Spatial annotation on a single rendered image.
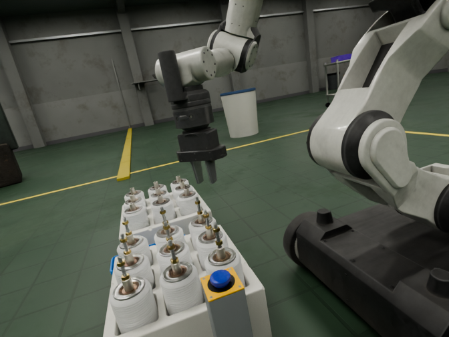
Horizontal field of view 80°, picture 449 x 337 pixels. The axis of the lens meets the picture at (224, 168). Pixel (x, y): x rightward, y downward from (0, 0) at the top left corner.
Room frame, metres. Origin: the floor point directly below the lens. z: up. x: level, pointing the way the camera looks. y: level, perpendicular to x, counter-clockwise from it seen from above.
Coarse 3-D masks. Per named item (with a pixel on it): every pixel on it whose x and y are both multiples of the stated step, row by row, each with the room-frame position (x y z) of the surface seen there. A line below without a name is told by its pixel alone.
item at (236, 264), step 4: (236, 252) 0.62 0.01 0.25; (236, 256) 0.61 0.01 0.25; (240, 256) 0.61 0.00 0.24; (236, 260) 0.59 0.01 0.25; (240, 260) 0.60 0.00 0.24; (204, 264) 0.61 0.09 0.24; (208, 264) 0.59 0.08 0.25; (228, 264) 0.58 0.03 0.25; (232, 264) 0.58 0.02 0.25; (236, 264) 0.58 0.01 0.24; (240, 264) 0.60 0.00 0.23; (208, 268) 0.58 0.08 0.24; (212, 268) 0.58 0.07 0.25; (216, 268) 0.57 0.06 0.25; (220, 268) 0.57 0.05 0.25; (224, 268) 0.57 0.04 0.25; (236, 268) 0.58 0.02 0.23; (240, 268) 0.59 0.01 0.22; (208, 272) 0.59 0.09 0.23; (212, 272) 0.58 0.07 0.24; (236, 272) 0.58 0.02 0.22; (240, 272) 0.59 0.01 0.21; (240, 276) 0.59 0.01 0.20; (244, 280) 0.61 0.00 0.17; (244, 284) 0.60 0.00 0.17
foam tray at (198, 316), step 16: (192, 256) 0.75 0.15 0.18; (112, 288) 0.66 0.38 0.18; (160, 288) 0.63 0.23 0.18; (256, 288) 0.56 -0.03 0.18; (160, 304) 0.56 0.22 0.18; (256, 304) 0.55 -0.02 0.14; (112, 320) 0.54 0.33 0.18; (160, 320) 0.51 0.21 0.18; (176, 320) 0.50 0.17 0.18; (192, 320) 0.51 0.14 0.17; (208, 320) 0.52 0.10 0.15; (256, 320) 0.55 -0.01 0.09; (112, 336) 0.49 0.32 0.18; (128, 336) 0.48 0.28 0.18; (144, 336) 0.48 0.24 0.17; (160, 336) 0.49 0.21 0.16; (176, 336) 0.50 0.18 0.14; (192, 336) 0.51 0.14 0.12; (208, 336) 0.52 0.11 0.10; (256, 336) 0.55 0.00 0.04
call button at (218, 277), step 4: (216, 272) 0.45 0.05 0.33; (220, 272) 0.44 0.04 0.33; (224, 272) 0.44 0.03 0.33; (228, 272) 0.44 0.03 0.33; (212, 276) 0.44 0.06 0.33; (216, 276) 0.44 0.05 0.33; (220, 276) 0.43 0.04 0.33; (224, 276) 0.43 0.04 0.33; (228, 276) 0.43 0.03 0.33; (212, 280) 0.43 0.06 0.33; (216, 280) 0.42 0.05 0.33; (220, 280) 0.42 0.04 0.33; (224, 280) 0.42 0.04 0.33; (228, 280) 0.42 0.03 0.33; (212, 284) 0.42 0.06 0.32; (216, 284) 0.42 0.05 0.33; (220, 284) 0.42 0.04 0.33; (224, 284) 0.42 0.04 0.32
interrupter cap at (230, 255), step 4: (224, 248) 0.65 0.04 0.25; (228, 248) 0.64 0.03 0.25; (212, 252) 0.64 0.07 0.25; (228, 252) 0.63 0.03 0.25; (232, 252) 0.62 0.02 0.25; (208, 256) 0.62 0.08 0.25; (212, 256) 0.62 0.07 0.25; (216, 256) 0.62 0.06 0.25; (228, 256) 0.61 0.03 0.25; (232, 256) 0.60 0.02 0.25; (208, 260) 0.60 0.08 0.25; (212, 260) 0.60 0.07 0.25; (216, 260) 0.60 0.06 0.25; (220, 260) 0.60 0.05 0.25; (224, 260) 0.59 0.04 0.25; (228, 260) 0.59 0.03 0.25; (232, 260) 0.59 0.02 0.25; (212, 264) 0.58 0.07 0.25; (216, 264) 0.58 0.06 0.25; (220, 264) 0.58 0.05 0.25; (224, 264) 0.58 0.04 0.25
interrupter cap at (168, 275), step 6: (180, 264) 0.61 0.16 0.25; (186, 264) 0.61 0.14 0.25; (168, 270) 0.59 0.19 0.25; (186, 270) 0.58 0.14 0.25; (162, 276) 0.57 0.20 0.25; (168, 276) 0.57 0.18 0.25; (174, 276) 0.57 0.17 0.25; (180, 276) 0.56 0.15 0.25; (186, 276) 0.56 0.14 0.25; (174, 282) 0.55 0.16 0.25
